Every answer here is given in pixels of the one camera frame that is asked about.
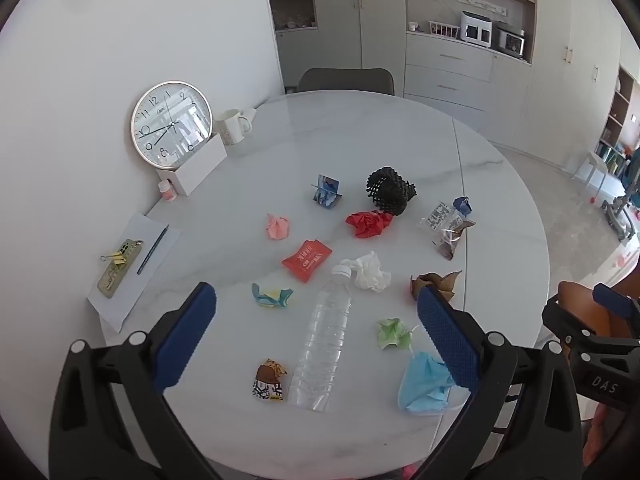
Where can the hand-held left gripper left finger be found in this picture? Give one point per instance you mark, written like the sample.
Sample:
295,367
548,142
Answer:
185,340

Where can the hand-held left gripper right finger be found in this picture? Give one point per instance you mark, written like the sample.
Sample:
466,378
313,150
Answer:
447,340

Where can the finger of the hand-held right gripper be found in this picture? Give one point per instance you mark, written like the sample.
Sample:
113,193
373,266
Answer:
562,322
615,300

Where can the red paper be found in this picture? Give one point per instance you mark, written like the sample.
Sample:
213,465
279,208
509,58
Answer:
369,223

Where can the pink paper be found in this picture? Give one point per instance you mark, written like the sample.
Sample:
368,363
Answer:
277,227

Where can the person's right hand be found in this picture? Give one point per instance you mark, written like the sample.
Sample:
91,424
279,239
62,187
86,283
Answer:
597,432

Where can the brown seat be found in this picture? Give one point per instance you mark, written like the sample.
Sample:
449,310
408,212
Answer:
582,305

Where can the blue face mask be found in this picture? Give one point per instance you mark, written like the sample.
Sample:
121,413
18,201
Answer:
422,382

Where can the green crumpled paper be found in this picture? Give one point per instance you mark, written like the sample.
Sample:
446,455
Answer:
392,334

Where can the brown crumpled paper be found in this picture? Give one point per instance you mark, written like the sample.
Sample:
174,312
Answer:
440,282

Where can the white paper sheet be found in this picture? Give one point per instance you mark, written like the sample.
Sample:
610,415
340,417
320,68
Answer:
125,300

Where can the brown and white candy wrapper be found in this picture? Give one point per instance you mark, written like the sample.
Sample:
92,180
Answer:
269,380

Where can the black pen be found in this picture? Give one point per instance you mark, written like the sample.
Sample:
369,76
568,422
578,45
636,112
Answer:
152,250

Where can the blue and yellow crumpled paper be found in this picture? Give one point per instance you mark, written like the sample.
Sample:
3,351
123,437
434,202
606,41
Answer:
272,297

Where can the clear silver wrapper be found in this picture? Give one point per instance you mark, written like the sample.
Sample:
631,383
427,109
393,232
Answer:
450,242

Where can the white crumpled tissue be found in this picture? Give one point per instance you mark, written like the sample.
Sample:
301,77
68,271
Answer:
369,272

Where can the yellow binder clip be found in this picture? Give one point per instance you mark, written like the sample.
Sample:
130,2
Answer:
116,256

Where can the clear printed plastic wrapper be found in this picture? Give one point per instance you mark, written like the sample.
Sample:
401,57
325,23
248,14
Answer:
440,217

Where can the clear plastic bottle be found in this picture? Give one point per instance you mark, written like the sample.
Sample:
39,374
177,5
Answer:
322,340

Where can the white stool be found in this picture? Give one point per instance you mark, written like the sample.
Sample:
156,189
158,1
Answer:
592,167

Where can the dark blue crumpled paper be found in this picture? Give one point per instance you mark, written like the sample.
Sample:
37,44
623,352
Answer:
462,206

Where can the red snack wrapper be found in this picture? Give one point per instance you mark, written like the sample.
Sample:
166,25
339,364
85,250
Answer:
306,261

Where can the small pink bottle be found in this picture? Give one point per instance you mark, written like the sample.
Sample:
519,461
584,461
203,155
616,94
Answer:
167,191

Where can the black foam net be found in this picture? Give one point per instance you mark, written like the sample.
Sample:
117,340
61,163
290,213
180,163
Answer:
387,190

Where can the white rectangular box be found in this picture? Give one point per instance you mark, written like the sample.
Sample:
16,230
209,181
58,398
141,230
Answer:
200,167

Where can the wooden bookshelf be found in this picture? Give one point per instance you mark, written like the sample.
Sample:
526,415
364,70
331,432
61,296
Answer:
617,115

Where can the blue folded carton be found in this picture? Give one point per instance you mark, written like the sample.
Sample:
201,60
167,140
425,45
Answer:
327,192

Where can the white mug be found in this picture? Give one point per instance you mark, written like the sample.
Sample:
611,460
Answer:
231,126

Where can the grey drawer cabinet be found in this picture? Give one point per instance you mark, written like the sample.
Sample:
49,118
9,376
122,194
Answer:
447,75

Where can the grey chair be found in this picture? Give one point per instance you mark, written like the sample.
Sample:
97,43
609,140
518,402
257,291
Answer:
345,80

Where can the white kitchen appliance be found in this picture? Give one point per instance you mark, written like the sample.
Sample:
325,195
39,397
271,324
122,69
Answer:
475,27

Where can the white dish rack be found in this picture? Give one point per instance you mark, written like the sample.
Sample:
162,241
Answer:
443,29

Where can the tall grey cupboard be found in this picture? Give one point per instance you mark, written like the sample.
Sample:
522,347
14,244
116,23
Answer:
335,15

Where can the round white wall clock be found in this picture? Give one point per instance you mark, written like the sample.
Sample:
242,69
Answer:
171,124

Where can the white wall rack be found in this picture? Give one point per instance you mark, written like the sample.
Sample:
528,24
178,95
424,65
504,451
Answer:
482,4

